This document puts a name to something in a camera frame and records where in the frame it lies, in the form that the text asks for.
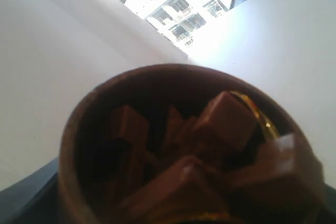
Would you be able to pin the brown wooden cup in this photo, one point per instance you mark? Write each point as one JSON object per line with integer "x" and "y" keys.
{"x": 277, "y": 181}

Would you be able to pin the brown wooden cubes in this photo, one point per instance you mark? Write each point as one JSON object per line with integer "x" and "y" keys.
{"x": 186, "y": 184}

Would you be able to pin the gold coin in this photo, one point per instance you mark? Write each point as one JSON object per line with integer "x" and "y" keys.
{"x": 269, "y": 130}

